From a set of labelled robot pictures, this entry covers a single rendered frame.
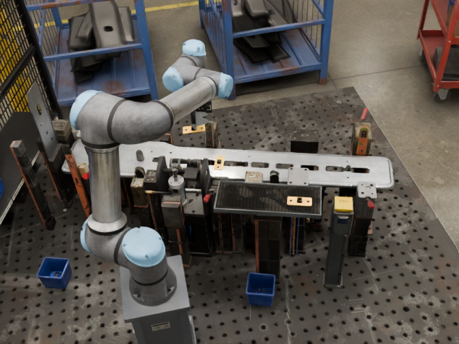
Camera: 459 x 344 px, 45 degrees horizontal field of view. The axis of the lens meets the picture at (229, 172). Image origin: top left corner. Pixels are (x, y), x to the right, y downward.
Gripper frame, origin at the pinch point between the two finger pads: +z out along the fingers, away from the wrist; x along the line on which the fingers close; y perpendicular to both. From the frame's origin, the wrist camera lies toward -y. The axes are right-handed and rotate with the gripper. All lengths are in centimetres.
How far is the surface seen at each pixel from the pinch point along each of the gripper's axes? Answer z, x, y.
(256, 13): 76, 208, 43
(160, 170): 9.5, -13.5, -13.0
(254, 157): 26.7, 8.3, 24.1
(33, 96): 0, 21, -64
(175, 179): 15.3, -12.9, -7.9
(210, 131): 21.2, 19.8, 5.9
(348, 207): 8, -37, 52
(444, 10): 75, 201, 182
